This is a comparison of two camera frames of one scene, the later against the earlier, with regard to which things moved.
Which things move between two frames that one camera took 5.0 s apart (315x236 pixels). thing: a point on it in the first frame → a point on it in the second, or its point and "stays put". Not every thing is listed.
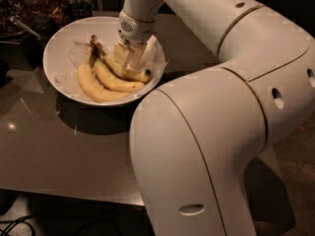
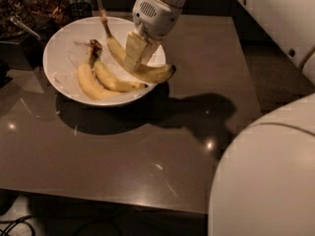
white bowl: x=69 y=46 stays put
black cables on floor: x=16 y=222 stays put
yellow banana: x=107 y=79 stays put
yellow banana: x=132 y=73 → x=151 y=74
